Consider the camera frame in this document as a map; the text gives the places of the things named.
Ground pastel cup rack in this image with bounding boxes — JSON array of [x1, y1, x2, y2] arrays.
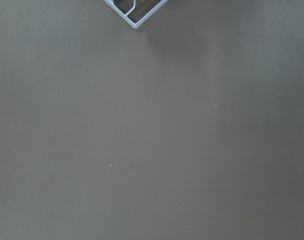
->
[[105, 0, 167, 29]]

